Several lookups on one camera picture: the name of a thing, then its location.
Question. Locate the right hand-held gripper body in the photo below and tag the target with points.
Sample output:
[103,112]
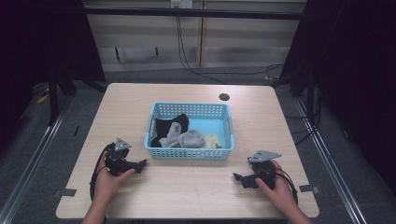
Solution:
[264,169]

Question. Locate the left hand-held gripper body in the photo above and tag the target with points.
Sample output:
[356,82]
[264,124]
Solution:
[117,157]

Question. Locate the person's right hand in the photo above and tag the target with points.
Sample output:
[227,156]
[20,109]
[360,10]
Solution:
[278,193]

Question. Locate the person's left hand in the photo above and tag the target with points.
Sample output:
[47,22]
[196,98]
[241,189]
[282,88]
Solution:
[109,183]

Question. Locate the black sock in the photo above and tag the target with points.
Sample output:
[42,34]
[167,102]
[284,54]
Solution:
[165,127]

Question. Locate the pale yellow sock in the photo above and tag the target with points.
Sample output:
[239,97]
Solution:
[212,141]

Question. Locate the grey tape strip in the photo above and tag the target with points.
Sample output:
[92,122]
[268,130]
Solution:
[308,188]
[67,192]

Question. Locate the grey sock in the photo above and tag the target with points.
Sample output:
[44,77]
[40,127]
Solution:
[190,140]

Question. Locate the light blue plastic basket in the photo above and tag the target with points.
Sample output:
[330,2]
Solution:
[214,127]

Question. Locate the round black table grommet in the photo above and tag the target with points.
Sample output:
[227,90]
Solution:
[224,97]

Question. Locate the black metal stand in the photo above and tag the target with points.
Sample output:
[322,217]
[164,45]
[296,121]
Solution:
[306,90]

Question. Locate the black curtain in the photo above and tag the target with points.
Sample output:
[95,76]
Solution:
[355,77]
[40,40]

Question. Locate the metal floor rail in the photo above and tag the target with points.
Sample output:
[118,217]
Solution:
[34,155]
[330,161]

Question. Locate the black horizontal frame bar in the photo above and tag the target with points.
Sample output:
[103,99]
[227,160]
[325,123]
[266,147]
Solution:
[193,13]

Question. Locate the white wall socket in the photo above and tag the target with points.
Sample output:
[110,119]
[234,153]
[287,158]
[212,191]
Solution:
[181,3]

